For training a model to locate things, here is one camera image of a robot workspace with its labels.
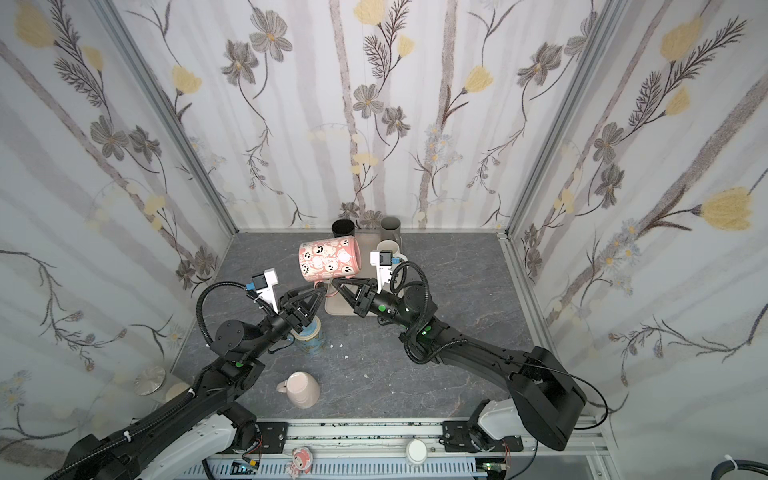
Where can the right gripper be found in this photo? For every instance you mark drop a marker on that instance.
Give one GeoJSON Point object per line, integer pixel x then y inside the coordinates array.
{"type": "Point", "coordinates": [366, 297]}

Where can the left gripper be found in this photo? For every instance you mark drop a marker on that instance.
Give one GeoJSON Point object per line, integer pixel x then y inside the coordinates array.
{"type": "Point", "coordinates": [290, 319]}

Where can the dark pink mug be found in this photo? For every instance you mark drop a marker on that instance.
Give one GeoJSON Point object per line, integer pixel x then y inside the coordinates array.
{"type": "Point", "coordinates": [327, 259]}

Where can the white ribbed mug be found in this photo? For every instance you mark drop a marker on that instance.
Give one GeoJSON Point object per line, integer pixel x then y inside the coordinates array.
{"type": "Point", "coordinates": [391, 246]}

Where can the black and white mug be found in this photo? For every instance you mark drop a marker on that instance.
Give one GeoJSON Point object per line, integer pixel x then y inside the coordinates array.
{"type": "Point", "coordinates": [343, 227]}

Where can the grey ceramic mug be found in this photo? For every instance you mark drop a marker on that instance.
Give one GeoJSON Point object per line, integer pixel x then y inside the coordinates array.
{"type": "Point", "coordinates": [390, 229]}

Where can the light pink mug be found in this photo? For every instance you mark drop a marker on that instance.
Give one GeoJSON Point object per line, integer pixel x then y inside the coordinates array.
{"type": "Point", "coordinates": [301, 389]}

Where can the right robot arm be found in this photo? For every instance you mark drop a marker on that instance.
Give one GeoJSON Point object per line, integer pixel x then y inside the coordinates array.
{"type": "Point", "coordinates": [547, 399]}

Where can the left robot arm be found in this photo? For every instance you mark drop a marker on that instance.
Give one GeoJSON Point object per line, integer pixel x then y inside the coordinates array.
{"type": "Point", "coordinates": [128, 452]}

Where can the blue butterfly mug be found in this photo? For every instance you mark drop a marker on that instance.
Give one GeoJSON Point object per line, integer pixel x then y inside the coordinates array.
{"type": "Point", "coordinates": [311, 339]}

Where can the beige rectangular tray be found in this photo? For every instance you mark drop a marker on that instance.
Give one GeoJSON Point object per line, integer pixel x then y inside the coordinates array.
{"type": "Point", "coordinates": [367, 241]}

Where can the white round knob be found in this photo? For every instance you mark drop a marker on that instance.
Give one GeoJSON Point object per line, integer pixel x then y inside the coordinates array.
{"type": "Point", "coordinates": [416, 452]}

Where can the pink toy figure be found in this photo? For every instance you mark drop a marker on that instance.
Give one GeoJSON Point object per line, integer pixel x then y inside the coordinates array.
{"type": "Point", "coordinates": [301, 462]}

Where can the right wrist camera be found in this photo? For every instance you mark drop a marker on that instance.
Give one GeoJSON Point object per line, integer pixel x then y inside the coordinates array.
{"type": "Point", "coordinates": [384, 262]}

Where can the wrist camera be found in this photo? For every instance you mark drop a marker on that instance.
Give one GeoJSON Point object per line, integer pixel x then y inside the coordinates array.
{"type": "Point", "coordinates": [384, 262]}
{"type": "Point", "coordinates": [261, 289]}

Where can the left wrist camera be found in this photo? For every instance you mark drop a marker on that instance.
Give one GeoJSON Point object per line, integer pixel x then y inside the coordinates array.
{"type": "Point", "coordinates": [261, 289]}

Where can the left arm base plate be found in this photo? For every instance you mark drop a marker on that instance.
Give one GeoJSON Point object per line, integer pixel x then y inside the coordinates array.
{"type": "Point", "coordinates": [272, 437]}

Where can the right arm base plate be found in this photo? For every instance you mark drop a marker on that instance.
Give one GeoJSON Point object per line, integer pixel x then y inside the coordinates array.
{"type": "Point", "coordinates": [459, 436]}

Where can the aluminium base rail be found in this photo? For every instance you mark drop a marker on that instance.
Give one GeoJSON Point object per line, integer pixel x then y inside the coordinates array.
{"type": "Point", "coordinates": [375, 449]}

